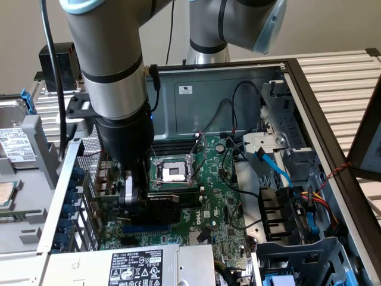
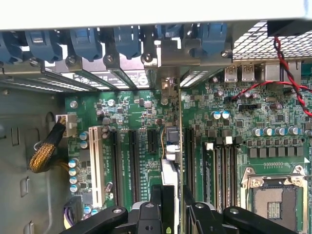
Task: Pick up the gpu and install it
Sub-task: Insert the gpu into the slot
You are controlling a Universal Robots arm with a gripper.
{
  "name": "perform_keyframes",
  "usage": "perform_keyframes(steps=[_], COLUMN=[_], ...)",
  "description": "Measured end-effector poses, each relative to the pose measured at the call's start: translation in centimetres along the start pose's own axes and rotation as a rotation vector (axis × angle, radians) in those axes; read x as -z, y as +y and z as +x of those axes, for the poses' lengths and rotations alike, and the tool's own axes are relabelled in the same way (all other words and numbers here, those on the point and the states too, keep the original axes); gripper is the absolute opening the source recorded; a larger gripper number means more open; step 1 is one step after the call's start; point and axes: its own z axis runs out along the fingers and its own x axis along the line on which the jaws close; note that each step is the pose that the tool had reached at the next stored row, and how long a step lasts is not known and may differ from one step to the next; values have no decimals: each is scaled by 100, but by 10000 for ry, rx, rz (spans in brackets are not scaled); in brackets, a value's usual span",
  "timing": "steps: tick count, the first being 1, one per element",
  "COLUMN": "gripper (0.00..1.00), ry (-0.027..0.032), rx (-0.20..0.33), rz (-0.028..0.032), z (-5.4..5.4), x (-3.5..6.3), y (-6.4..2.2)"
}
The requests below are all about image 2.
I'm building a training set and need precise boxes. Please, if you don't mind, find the green RAM stick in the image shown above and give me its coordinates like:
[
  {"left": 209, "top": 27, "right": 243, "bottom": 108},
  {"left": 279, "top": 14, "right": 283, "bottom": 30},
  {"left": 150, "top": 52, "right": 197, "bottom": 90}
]
[{"left": 202, "top": 142, "right": 215, "bottom": 208}]

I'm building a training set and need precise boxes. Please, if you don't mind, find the black RAM slot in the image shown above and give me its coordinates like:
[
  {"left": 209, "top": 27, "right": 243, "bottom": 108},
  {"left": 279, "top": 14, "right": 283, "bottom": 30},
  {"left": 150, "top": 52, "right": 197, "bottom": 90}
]
[
  {"left": 214, "top": 136, "right": 226, "bottom": 213},
  {"left": 234, "top": 136, "right": 243, "bottom": 176},
  {"left": 225, "top": 136, "right": 235, "bottom": 208}
]

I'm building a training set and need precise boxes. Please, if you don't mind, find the long black expansion slot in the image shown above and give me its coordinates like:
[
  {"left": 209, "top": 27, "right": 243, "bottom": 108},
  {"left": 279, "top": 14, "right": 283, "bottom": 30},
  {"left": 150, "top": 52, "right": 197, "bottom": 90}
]
[
  {"left": 184, "top": 125, "right": 196, "bottom": 198},
  {"left": 128, "top": 129, "right": 141, "bottom": 203},
  {"left": 109, "top": 128, "right": 124, "bottom": 207}
]

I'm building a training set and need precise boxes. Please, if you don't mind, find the white expansion slot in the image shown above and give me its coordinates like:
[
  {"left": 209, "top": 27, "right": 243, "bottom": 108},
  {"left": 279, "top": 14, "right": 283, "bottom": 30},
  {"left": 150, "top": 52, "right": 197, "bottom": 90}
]
[{"left": 88, "top": 125, "right": 106, "bottom": 208}]

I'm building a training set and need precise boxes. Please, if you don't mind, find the CPU socket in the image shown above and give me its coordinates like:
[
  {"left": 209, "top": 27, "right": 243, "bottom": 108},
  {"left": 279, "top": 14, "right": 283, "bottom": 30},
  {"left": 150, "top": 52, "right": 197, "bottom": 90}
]
[{"left": 239, "top": 164, "right": 310, "bottom": 234}]

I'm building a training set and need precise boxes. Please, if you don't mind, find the short black expansion slot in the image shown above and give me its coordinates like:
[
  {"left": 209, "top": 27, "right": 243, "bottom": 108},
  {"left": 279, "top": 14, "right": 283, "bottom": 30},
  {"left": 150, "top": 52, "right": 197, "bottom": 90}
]
[{"left": 147, "top": 128, "right": 158, "bottom": 155}]

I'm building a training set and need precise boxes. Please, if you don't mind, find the green Dell motherboard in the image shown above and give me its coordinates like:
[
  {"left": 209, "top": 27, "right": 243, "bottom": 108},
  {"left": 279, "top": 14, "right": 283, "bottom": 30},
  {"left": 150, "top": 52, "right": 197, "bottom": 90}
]
[{"left": 63, "top": 73, "right": 312, "bottom": 234}]

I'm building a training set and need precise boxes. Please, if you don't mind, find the white power connector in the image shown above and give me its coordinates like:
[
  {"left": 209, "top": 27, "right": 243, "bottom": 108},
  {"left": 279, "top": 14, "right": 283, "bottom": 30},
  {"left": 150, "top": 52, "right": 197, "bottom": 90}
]
[{"left": 55, "top": 113, "right": 78, "bottom": 137}]

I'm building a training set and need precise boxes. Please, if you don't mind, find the open grey PC case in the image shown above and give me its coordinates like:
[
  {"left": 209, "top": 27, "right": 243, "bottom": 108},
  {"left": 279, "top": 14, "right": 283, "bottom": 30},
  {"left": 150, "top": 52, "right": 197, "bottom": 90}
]
[{"left": 0, "top": 19, "right": 312, "bottom": 234}]

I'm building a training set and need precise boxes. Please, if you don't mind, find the silver slot cover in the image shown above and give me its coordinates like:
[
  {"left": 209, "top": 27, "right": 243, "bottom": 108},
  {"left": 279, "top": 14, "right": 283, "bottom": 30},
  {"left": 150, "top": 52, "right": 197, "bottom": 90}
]
[
  {"left": 102, "top": 52, "right": 138, "bottom": 90},
  {"left": 140, "top": 50, "right": 159, "bottom": 90},
  {"left": 64, "top": 55, "right": 119, "bottom": 91}
]

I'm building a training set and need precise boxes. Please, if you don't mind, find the blue card retention clip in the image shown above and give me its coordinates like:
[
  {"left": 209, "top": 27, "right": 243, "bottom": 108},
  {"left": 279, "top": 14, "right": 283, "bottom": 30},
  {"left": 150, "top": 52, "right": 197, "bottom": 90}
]
[
  {"left": 69, "top": 28, "right": 103, "bottom": 63},
  {"left": 198, "top": 23, "right": 229, "bottom": 57},
  {"left": 157, "top": 24, "right": 182, "bottom": 39},
  {"left": 0, "top": 31, "right": 25, "bottom": 65},
  {"left": 24, "top": 30, "right": 63, "bottom": 63},
  {"left": 113, "top": 25, "right": 142, "bottom": 60}
]

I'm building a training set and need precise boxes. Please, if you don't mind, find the black connector with purple wires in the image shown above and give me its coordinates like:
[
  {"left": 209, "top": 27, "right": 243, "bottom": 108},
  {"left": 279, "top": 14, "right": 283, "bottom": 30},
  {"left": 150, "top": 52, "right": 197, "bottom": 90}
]
[{"left": 62, "top": 195, "right": 85, "bottom": 231}]

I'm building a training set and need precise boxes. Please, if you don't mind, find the yellow black braided cable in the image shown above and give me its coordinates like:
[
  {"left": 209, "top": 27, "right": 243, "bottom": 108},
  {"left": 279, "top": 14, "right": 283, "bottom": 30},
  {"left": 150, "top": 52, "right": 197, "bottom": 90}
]
[{"left": 28, "top": 121, "right": 67, "bottom": 174}]

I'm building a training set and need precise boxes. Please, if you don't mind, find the red black twisted wire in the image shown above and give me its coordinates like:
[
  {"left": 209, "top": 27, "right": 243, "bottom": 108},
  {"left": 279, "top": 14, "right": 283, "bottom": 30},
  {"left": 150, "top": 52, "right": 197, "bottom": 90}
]
[{"left": 230, "top": 36, "right": 312, "bottom": 117}]

